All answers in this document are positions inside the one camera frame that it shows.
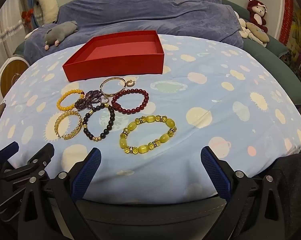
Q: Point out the plain gold bangle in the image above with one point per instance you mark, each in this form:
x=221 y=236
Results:
x=112 y=95

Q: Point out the red plush monkey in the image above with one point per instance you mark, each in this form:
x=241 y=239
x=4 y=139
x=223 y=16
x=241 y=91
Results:
x=256 y=17

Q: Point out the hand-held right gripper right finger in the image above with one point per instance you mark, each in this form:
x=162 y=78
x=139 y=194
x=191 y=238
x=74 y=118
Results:
x=215 y=172

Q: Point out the grey plush mouse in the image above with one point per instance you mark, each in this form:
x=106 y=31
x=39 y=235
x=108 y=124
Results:
x=60 y=32

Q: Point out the dark cloth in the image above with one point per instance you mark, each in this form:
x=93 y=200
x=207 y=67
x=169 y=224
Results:
x=295 y=192

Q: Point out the red cardboard box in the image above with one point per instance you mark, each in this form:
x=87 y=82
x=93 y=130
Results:
x=115 y=67

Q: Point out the white plush toy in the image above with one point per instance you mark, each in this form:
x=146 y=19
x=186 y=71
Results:
x=244 y=31

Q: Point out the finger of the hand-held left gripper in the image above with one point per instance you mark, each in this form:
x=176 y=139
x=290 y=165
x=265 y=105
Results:
x=43 y=156
x=8 y=150

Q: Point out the red wall hanging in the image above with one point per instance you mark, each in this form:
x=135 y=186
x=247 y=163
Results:
x=286 y=17

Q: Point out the yellow wall poster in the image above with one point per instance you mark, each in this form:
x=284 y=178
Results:
x=299 y=35

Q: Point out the white sheer curtain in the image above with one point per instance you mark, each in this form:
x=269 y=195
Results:
x=5 y=30

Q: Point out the white plush cow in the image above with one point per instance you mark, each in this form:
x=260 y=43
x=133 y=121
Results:
x=49 y=5

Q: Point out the dark green bed frame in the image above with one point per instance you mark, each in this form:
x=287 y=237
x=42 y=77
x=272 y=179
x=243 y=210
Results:
x=265 y=55

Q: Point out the red curtain bow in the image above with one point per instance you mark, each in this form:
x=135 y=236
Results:
x=28 y=16

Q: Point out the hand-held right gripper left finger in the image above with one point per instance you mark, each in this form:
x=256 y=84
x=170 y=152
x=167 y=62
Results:
x=86 y=175

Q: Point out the white round wood-top device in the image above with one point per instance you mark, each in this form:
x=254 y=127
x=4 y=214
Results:
x=13 y=72

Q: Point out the small gold hoop earring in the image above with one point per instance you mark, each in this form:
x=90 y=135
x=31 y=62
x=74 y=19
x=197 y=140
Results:
x=131 y=85
x=105 y=99

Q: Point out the brown cookie plush pillow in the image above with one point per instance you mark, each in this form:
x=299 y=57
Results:
x=259 y=33

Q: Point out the gold leaf pattern bangle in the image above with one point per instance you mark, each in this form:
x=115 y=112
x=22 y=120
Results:
x=70 y=135

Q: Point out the blue-grey blanket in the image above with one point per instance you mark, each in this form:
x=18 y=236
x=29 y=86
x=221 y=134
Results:
x=153 y=10

